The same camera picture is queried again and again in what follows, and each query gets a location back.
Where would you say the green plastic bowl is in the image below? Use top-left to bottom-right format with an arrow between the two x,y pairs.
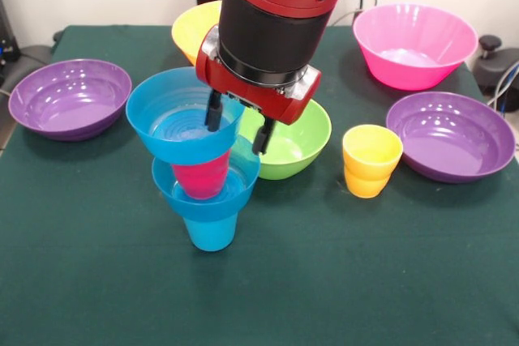
233,98 -> 332,181

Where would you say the blue plastic cup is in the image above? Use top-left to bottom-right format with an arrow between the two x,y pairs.
182,211 -> 238,252

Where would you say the black clamp with knob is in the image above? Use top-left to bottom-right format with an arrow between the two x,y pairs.
472,34 -> 519,94

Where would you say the bundle of light cables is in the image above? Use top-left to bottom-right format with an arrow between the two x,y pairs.
486,60 -> 519,114

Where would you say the red plastic cup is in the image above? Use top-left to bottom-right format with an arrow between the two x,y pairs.
170,147 -> 233,201

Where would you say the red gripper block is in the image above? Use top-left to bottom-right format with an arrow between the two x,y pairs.
195,24 -> 323,156

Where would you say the purple plastic bowl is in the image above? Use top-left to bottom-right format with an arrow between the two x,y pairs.
7,58 -> 133,143
385,91 -> 517,184

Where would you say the black equipment box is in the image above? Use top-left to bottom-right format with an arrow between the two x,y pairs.
0,0 -> 21,83

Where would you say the pink plastic bowl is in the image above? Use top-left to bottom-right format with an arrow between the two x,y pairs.
352,2 -> 479,92

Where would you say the orange plastic bowl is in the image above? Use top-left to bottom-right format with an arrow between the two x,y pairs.
171,0 -> 223,66

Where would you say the grey rounded base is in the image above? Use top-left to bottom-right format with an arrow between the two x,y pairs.
15,44 -> 56,75

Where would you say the dark green tablecloth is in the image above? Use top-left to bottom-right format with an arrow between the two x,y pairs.
0,23 -> 519,346

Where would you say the small blue plastic bowl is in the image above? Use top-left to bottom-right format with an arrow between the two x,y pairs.
125,66 -> 247,167
152,135 -> 261,221

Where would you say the yellow plastic cup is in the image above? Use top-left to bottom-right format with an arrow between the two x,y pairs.
342,124 -> 405,199

